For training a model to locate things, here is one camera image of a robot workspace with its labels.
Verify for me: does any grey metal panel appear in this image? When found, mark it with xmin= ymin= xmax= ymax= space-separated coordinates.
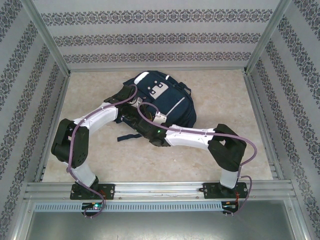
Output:
xmin=23 ymin=211 xmax=300 ymax=240

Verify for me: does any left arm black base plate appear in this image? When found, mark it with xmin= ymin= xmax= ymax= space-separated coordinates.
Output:
xmin=69 ymin=183 xmax=116 ymax=201

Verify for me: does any aluminium table edge rail short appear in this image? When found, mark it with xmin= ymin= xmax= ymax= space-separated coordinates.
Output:
xmin=67 ymin=66 xmax=247 ymax=74

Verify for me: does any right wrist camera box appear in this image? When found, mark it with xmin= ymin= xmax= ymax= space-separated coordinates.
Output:
xmin=152 ymin=112 xmax=167 ymax=125

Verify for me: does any navy blue backpack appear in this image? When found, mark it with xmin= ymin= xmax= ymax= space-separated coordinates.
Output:
xmin=116 ymin=70 xmax=197 ymax=143

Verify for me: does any aluminium mounting rail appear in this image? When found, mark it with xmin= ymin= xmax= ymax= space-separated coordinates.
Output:
xmin=23 ymin=181 xmax=295 ymax=201

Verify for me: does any aluminium table edge rail long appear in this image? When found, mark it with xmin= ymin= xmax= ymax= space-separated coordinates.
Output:
xmin=33 ymin=73 xmax=72 ymax=183
xmin=243 ymin=73 xmax=286 ymax=180

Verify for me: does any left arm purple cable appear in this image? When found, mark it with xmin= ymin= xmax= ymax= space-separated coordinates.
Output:
xmin=66 ymin=84 xmax=138 ymax=220

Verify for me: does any grey slotted cable duct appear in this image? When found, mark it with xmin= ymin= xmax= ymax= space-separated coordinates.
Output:
xmin=33 ymin=201 xmax=223 ymax=213

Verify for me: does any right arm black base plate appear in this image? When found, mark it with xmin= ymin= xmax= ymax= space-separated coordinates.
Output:
xmin=203 ymin=181 xmax=250 ymax=200

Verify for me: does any aluminium corner post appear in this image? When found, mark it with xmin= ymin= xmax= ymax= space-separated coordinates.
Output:
xmin=21 ymin=0 xmax=72 ymax=76
xmin=243 ymin=0 xmax=292 ymax=75

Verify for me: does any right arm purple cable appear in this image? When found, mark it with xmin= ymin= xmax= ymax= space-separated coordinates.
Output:
xmin=136 ymin=101 xmax=259 ymax=217

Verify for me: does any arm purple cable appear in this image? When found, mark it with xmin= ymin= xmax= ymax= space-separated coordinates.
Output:
xmin=66 ymin=84 xmax=138 ymax=220
xmin=136 ymin=101 xmax=259 ymax=217

